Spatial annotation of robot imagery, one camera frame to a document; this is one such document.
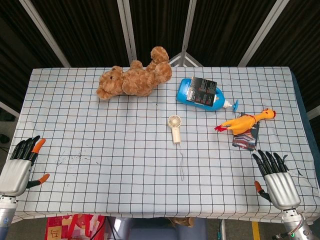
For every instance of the blue grey chair seat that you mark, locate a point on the blue grey chair seat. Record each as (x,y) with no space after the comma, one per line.
(165,228)

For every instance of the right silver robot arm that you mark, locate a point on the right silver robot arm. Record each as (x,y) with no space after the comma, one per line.
(296,225)

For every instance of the small patterned pouch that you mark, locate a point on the small patterned pouch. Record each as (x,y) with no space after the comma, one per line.
(247,140)

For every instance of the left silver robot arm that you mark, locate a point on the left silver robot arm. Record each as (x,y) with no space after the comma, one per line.
(6,214)

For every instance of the brown teddy bear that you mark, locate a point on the brown teddy bear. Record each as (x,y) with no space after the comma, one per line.
(136,76)

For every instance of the cream handheld fan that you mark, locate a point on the cream handheld fan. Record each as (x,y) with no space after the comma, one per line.
(175,128)

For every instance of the red printed bag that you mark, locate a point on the red printed bag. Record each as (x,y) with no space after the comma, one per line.
(72,227)

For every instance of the yellow rubber chicken toy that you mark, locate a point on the yellow rubber chicken toy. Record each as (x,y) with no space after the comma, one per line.
(243,122)

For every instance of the blue pump lotion bottle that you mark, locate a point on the blue pump lotion bottle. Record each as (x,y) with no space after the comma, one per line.
(200,94)

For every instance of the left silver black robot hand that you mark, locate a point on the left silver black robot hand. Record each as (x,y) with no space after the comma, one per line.
(15,173)

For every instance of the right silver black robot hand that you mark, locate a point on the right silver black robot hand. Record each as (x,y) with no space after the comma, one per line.
(281,189)

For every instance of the blue grid-patterned tablecloth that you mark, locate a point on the blue grid-patterned tablecloth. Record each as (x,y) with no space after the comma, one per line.
(125,150)

